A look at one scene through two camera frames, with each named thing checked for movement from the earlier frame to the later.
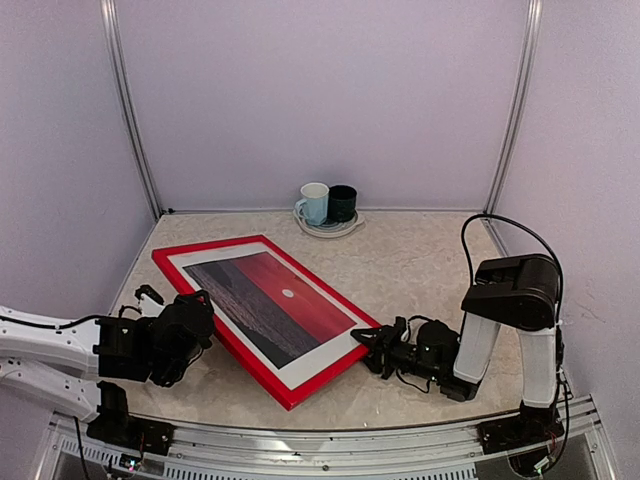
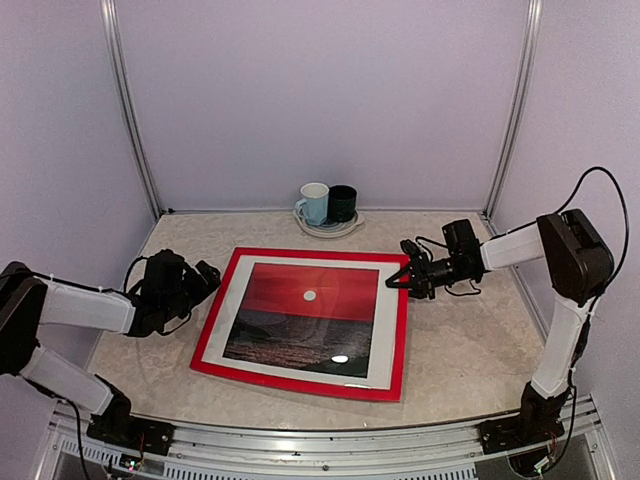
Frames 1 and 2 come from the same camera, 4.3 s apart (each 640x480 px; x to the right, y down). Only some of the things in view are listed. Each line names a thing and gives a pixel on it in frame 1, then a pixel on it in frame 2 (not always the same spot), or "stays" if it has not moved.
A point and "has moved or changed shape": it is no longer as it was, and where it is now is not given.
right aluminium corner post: (518, 101) stays
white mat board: (322, 358) → (385, 321)
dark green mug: (341, 203) stays
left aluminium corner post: (111, 33) stays
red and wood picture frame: (253, 358) → (316, 384)
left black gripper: (180, 300) → (202, 289)
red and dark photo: (279, 312) has moved or changed shape
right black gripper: (381, 345) → (422, 279)
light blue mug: (314, 205) stays
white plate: (333, 230) stays
